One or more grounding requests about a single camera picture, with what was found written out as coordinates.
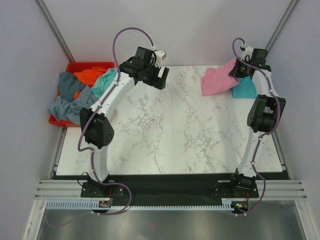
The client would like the pink t shirt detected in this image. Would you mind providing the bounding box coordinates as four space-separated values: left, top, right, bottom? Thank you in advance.
200 58 239 97

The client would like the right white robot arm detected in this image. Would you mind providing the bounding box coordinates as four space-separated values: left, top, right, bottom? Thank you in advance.
229 44 286 198

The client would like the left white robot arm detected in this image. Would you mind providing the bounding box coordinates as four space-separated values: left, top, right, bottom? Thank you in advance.
78 46 170 198

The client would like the folded teal t shirt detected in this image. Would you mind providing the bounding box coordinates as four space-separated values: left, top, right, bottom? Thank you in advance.
231 76 257 99

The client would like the mint green t shirt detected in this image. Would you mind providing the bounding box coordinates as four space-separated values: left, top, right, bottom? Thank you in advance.
91 68 118 98

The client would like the orange t shirt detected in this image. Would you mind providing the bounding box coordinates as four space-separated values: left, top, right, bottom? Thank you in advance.
74 67 107 89

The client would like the red plastic bin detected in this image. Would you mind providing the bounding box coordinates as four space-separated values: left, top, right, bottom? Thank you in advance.
48 61 115 128

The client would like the grey blue t shirt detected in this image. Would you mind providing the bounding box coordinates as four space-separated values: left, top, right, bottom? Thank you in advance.
48 71 98 125

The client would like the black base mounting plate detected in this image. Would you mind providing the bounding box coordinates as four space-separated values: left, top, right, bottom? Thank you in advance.
52 171 290 206

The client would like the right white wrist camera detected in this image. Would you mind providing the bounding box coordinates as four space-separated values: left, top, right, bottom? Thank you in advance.
240 44 254 62

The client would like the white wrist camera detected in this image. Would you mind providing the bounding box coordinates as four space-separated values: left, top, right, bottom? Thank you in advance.
240 44 254 62
151 45 167 68

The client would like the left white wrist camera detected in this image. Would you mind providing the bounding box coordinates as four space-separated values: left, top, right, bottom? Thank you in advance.
151 45 167 68

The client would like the right frame post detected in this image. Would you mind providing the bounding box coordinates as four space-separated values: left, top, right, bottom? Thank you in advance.
254 0 300 66

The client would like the frame post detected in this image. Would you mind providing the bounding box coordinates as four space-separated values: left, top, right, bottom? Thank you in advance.
34 0 75 63
254 0 300 66

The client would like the left frame post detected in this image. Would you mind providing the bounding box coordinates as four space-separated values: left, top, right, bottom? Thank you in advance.
34 0 75 63

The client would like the white slotted cable duct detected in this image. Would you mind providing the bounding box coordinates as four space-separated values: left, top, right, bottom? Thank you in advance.
45 199 249 211

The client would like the aluminium extrusion rail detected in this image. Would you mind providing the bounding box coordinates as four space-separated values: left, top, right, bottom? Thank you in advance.
35 180 307 201

